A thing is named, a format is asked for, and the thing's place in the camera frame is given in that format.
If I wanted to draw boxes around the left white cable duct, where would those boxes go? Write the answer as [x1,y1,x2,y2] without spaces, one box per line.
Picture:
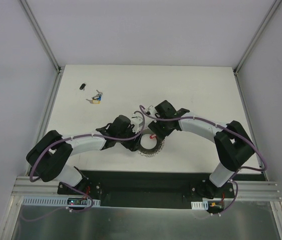
[23,196,92,208]

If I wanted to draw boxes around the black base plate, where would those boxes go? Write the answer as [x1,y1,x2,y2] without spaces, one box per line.
[57,168,239,210]

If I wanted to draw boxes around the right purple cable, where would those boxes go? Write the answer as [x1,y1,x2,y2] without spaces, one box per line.
[140,104,268,216]

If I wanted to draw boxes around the white cable duct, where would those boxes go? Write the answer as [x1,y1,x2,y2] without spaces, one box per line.
[23,196,92,208]
[191,201,208,211]

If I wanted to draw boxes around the blue tag key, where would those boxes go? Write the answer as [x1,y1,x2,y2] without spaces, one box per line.
[92,90,103,102]

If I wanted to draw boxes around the left aluminium frame post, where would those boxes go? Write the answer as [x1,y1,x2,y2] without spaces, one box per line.
[18,0,62,73]

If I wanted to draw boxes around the yellow tag key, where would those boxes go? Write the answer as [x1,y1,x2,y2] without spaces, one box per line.
[86,99,101,104]

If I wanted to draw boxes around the right white cable duct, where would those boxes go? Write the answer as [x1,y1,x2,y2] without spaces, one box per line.
[191,201,208,211]

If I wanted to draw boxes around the metal disc with keyrings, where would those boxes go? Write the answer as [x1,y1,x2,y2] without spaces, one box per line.
[138,129,165,158]

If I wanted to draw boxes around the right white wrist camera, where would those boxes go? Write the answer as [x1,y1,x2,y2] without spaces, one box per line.
[146,105,157,117]

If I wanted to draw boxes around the right aluminium frame post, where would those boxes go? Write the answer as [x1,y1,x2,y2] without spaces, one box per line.
[233,0,282,76]

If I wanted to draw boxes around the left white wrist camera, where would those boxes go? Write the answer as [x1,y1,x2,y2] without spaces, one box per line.
[130,113,144,134]

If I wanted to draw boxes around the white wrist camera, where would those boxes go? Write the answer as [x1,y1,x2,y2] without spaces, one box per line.
[130,113,144,134]
[146,105,157,117]

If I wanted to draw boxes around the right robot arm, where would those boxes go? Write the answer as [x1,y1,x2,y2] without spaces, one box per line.
[140,100,255,199]

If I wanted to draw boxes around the purple cable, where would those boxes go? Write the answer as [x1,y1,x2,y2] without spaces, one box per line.
[29,111,145,213]
[140,104,268,216]

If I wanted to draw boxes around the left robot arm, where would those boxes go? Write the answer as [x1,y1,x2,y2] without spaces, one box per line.
[26,111,145,196]

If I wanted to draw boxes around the aluminium frame post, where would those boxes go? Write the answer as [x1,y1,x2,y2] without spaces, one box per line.
[233,0,282,76]
[18,0,62,73]

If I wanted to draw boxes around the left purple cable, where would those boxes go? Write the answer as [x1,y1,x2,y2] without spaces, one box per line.
[29,111,145,213]

